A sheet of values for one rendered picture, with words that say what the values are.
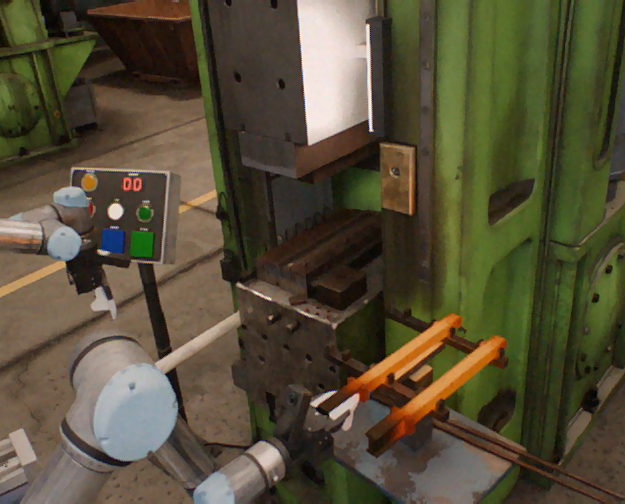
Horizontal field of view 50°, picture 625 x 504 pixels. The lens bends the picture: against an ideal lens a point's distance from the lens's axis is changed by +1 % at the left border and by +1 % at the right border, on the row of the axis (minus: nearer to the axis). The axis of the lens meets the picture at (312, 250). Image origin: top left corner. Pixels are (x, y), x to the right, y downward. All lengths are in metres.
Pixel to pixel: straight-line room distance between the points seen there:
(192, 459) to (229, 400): 1.72
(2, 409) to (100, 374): 2.35
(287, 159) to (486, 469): 0.86
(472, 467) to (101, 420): 0.89
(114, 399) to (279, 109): 0.93
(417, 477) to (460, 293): 0.46
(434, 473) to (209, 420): 1.51
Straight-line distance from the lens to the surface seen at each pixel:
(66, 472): 1.01
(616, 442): 2.85
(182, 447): 1.23
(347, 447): 1.60
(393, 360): 1.40
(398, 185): 1.64
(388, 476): 1.54
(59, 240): 1.59
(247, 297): 1.93
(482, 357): 1.42
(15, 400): 3.34
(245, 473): 1.19
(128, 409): 0.94
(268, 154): 1.72
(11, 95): 6.42
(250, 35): 1.66
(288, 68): 1.59
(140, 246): 2.06
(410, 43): 1.54
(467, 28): 1.48
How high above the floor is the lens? 1.88
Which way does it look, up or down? 28 degrees down
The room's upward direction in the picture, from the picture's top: 5 degrees counter-clockwise
